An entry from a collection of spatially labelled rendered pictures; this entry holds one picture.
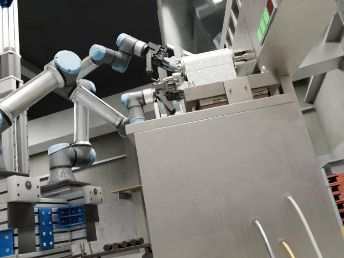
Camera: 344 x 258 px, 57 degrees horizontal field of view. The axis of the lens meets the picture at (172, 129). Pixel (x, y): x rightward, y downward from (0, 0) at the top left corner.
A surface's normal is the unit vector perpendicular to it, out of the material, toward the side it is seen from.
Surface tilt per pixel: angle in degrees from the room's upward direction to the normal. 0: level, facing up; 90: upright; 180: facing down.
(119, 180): 90
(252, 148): 90
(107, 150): 90
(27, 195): 90
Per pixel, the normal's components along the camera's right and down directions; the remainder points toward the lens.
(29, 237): 0.94, -0.25
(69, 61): 0.52, -0.43
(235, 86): -0.06, -0.29
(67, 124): -0.29, -0.24
